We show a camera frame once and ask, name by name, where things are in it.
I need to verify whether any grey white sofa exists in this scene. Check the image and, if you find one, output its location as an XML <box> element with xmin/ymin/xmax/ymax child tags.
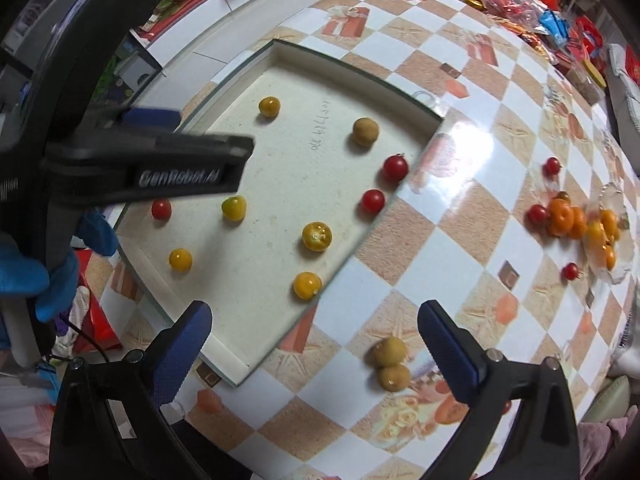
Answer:
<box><xmin>605</xmin><ymin>44</ymin><xmax>640</xmax><ymax>174</ymax></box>

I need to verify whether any red tomato beside mandarin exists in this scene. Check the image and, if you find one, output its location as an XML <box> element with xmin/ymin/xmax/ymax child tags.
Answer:
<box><xmin>526</xmin><ymin>204</ymin><xmax>549</xmax><ymax>226</ymax></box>

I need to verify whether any white shallow tray box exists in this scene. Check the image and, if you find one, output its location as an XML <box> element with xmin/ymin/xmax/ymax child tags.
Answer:
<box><xmin>116</xmin><ymin>40</ymin><xmax>442</xmax><ymax>386</ymax></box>

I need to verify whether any red tomato far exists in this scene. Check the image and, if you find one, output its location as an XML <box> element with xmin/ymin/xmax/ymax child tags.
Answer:
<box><xmin>544</xmin><ymin>157</ymin><xmax>562</xmax><ymax>178</ymax></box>

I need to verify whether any blue gloved hand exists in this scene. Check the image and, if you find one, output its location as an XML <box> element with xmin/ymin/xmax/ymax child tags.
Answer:
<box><xmin>1</xmin><ymin>209</ymin><xmax>117</xmax><ymax>324</ymax></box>

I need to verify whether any olive green round fruit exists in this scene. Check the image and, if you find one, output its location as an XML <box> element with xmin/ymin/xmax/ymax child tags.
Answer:
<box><xmin>352</xmin><ymin>117</ymin><xmax>380</xmax><ymax>148</ymax></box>

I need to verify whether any yellow tomato on table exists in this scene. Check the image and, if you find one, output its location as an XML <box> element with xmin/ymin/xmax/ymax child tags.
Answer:
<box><xmin>293</xmin><ymin>272</ymin><xmax>323</xmax><ymax>301</ymax></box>

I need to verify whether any olive fruit pair lower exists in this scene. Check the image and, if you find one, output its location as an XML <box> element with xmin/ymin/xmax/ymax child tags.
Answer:
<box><xmin>376</xmin><ymin>364</ymin><xmax>411</xmax><ymax>392</ymax></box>

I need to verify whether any olive fruit pair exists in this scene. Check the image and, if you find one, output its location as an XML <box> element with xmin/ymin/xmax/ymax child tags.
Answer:
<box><xmin>370</xmin><ymin>337</ymin><xmax>407</xmax><ymax>367</ymax></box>
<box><xmin>376</xmin><ymin>364</ymin><xmax>411</xmax><ymax>392</ymax></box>

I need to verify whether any large orange mandarin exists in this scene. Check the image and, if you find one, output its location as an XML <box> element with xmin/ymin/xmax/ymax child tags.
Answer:
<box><xmin>547</xmin><ymin>197</ymin><xmax>575</xmax><ymax>237</ymax></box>

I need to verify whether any snack bag pile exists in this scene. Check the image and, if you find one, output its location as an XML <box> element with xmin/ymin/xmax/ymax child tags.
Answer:
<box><xmin>475</xmin><ymin>0</ymin><xmax>606</xmax><ymax>89</ymax></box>

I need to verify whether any clear glass fruit bowl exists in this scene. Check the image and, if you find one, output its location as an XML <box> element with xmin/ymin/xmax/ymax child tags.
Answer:
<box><xmin>582</xmin><ymin>182</ymin><xmax>634</xmax><ymax>285</ymax></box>

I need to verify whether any checkered tablecloth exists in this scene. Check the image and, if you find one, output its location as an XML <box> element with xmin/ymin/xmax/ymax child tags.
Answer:
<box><xmin>98</xmin><ymin>0</ymin><xmax>639</xmax><ymax>479</ymax></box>

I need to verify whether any red cherry tomato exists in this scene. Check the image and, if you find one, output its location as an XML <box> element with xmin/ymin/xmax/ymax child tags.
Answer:
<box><xmin>382</xmin><ymin>154</ymin><xmax>410</xmax><ymax>183</ymax></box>

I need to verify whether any pink fluffy blanket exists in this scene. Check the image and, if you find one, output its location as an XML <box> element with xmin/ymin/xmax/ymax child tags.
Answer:
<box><xmin>577</xmin><ymin>405</ymin><xmax>638</xmax><ymax>479</ymax></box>

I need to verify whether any yellow cherry tomato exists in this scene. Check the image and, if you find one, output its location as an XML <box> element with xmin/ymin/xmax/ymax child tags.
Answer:
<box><xmin>258</xmin><ymin>96</ymin><xmax>281</xmax><ymax>119</ymax></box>

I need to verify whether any yellow-green tomato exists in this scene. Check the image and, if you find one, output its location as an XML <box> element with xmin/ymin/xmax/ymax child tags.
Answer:
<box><xmin>221</xmin><ymin>195</ymin><xmax>247</xmax><ymax>222</ymax></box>

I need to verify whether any red tomato mid right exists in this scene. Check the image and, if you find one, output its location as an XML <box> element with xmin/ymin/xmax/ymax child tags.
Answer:
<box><xmin>561</xmin><ymin>262</ymin><xmax>582</xmax><ymax>282</ymax></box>

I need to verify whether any olive fruit pair upper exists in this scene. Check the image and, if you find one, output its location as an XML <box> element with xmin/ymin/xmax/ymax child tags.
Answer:
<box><xmin>370</xmin><ymin>337</ymin><xmax>407</xmax><ymax>367</ymax></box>

